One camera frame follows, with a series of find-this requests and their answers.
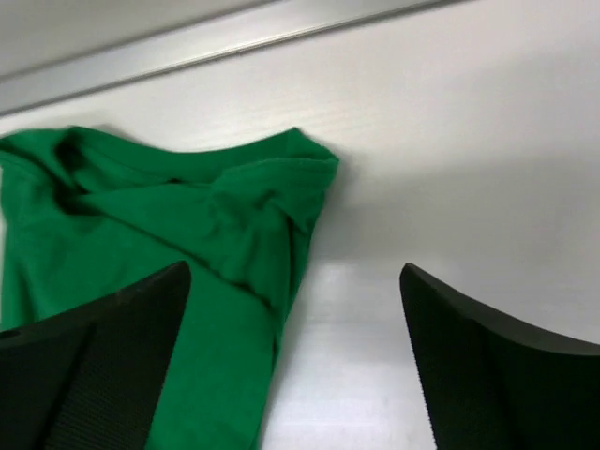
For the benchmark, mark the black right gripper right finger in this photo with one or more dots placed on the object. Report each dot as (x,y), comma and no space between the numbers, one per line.
(492,381)

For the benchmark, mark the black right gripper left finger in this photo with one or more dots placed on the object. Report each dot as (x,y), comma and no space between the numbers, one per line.
(91,377)

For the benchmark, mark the green t shirt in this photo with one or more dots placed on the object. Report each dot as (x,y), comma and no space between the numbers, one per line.
(88,213)

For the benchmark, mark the aluminium table edge rail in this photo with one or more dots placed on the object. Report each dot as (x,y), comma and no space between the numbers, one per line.
(241,31)

